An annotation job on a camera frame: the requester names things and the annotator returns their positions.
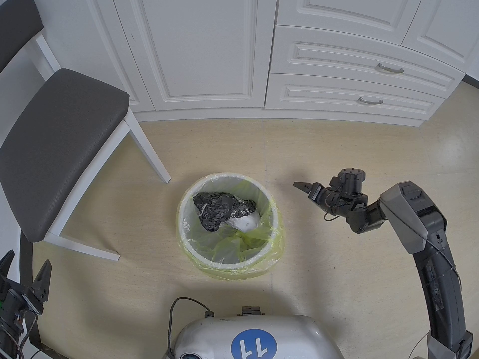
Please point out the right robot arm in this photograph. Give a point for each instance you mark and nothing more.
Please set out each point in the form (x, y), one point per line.
(411, 215)

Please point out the black plastic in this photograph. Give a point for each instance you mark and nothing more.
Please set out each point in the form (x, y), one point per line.
(217, 209)

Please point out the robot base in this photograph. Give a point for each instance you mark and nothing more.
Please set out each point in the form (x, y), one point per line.
(209, 335)

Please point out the crumpled white paper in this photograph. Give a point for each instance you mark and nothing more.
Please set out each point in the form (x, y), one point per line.
(245, 223)

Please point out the white trash bin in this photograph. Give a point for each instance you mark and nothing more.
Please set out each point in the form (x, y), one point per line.
(202, 254)

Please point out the yellow plastic bag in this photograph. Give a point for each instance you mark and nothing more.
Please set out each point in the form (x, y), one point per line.
(258, 234)

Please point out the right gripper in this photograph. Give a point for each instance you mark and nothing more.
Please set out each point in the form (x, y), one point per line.
(329, 200)

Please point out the white chair grey cushions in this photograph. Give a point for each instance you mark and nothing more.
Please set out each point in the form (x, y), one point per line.
(67, 125)

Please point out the white wardrobe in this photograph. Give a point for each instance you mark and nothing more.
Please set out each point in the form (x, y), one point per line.
(209, 43)

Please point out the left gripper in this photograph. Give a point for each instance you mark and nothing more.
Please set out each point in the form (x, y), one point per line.
(13, 301)

